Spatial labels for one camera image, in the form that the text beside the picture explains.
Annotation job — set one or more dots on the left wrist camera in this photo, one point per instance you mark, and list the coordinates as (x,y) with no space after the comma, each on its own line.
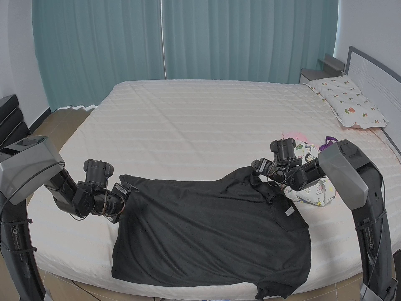
(120,189)

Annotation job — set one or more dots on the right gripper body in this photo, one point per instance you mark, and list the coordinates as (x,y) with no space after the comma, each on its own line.
(254,165)

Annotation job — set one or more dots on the black chest of drawers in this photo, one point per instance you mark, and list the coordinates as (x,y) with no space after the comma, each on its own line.
(12,118)

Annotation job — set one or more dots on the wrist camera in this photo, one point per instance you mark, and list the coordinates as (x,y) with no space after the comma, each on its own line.
(264,165)
(120,189)

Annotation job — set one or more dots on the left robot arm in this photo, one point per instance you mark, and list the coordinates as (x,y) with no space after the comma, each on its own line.
(28,168)

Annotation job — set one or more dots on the black T-shirt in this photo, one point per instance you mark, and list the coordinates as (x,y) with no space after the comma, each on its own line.
(203,224)

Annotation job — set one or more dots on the white printed pillow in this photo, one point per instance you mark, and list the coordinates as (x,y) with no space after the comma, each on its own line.
(347,100)

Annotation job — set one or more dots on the purple garment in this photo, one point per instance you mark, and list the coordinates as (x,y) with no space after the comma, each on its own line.
(327,143)

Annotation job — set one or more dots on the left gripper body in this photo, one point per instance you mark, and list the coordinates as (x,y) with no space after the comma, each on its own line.
(117,207)

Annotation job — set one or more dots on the white printed pyjama top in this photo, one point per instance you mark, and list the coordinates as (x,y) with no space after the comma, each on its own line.
(313,196)

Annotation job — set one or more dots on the pink garment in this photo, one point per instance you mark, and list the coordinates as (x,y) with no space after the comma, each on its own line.
(300,136)

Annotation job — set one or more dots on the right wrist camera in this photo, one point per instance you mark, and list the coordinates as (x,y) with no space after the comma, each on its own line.
(264,165)

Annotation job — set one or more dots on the blue-green curtain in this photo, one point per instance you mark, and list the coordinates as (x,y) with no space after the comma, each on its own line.
(250,27)
(100,42)

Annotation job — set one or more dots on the grey bedside table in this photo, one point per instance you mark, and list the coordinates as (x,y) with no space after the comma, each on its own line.
(316,74)

